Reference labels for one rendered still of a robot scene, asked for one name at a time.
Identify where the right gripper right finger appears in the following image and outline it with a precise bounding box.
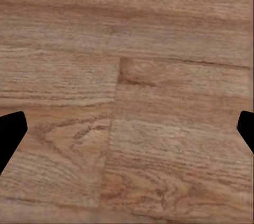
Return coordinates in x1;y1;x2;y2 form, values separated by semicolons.
237;111;254;153

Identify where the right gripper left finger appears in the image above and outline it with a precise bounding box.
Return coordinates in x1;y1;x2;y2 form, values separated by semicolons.
0;111;28;174

